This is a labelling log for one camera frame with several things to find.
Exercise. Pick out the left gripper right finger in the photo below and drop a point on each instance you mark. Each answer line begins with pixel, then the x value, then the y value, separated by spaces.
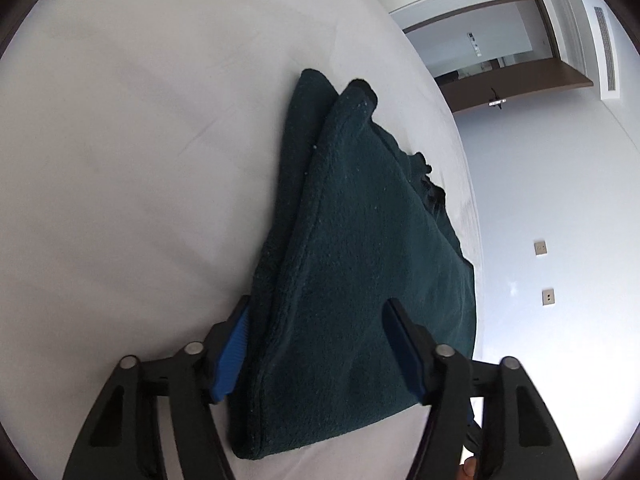
pixel 412 347

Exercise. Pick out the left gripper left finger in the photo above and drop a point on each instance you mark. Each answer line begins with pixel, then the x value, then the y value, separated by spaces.
pixel 226 347

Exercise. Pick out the dark green knit sweater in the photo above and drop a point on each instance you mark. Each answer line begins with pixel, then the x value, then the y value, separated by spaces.
pixel 356 221

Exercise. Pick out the white bed sheet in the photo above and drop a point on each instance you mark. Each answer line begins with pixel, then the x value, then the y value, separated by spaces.
pixel 139 153

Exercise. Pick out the brown wooden door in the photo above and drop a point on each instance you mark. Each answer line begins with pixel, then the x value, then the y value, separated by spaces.
pixel 488 54

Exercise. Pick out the ceiling air vent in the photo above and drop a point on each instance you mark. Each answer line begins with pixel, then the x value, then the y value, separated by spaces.
pixel 608 51

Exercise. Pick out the wall socket plate lower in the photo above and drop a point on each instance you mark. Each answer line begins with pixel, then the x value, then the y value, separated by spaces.
pixel 548 297

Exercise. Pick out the wall socket plate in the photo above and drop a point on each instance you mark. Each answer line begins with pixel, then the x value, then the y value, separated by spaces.
pixel 540 248
pixel 548 297

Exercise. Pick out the wall socket plate upper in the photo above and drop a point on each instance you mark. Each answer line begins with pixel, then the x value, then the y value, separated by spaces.
pixel 540 248

